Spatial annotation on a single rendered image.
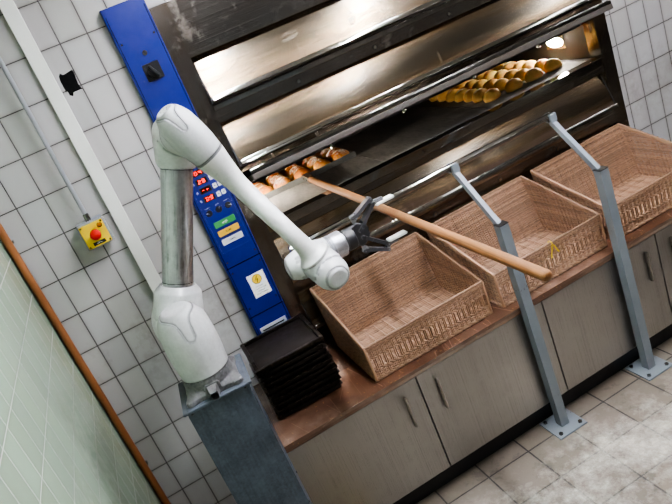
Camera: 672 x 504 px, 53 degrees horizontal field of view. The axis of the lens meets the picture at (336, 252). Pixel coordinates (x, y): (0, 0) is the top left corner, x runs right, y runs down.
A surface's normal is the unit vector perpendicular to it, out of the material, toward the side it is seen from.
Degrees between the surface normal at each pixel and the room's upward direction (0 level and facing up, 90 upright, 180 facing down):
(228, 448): 90
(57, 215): 90
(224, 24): 90
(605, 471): 0
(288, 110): 70
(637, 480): 0
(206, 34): 90
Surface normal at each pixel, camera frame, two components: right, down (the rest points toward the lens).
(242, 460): 0.29, 0.25
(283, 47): 0.22, -0.10
